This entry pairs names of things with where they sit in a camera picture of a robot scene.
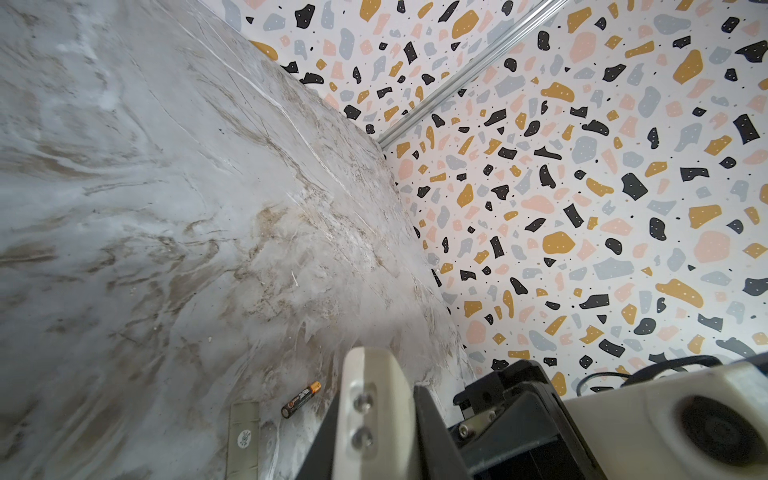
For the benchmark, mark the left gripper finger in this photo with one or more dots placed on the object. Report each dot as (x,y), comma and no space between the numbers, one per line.
(376,428)

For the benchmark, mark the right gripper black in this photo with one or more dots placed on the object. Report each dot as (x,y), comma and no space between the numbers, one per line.
(516,427)

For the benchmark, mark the AAA battery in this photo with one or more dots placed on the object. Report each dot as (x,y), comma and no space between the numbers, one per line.
(300,399)

